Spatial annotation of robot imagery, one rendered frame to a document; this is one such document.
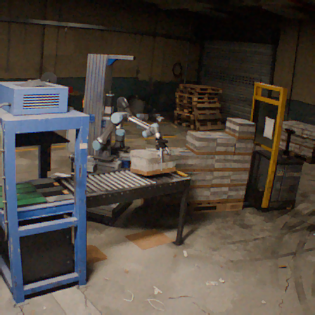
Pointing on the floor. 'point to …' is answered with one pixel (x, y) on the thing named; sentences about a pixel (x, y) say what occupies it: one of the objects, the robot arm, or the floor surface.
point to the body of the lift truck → (292, 166)
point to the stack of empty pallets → (197, 91)
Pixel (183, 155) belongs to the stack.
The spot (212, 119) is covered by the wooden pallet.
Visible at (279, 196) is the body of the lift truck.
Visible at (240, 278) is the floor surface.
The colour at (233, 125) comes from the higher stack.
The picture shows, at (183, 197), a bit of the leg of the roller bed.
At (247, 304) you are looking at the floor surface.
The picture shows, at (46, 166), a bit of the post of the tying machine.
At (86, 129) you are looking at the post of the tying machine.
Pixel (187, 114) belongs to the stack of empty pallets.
